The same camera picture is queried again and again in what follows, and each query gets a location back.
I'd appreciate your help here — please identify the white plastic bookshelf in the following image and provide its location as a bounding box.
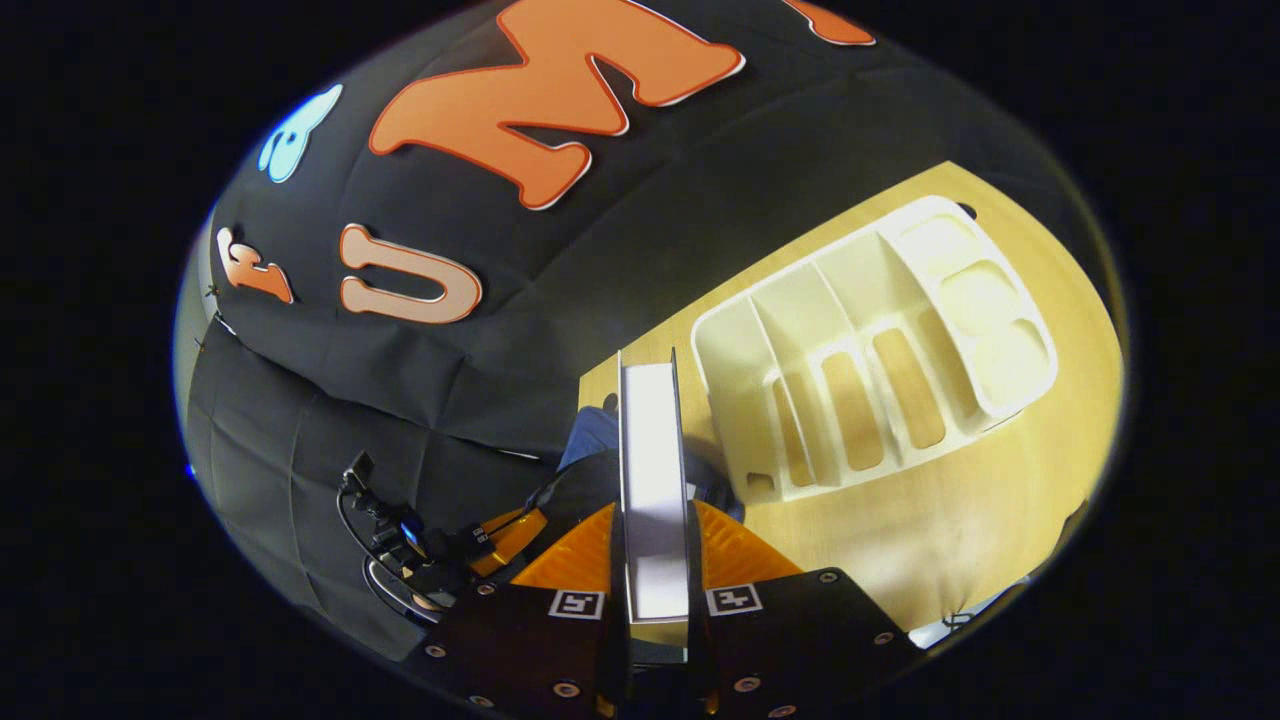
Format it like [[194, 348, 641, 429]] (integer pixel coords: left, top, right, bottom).
[[690, 195, 1059, 504]]

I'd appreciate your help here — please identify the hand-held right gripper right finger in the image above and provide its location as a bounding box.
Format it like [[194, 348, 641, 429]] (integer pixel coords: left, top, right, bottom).
[[688, 500, 926, 719]]

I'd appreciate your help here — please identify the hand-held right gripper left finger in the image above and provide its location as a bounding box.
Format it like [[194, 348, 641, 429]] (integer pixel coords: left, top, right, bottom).
[[405, 502, 629, 719]]

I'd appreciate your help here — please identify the white spine book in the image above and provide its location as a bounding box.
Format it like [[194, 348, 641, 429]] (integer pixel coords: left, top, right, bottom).
[[617, 348, 693, 666]]

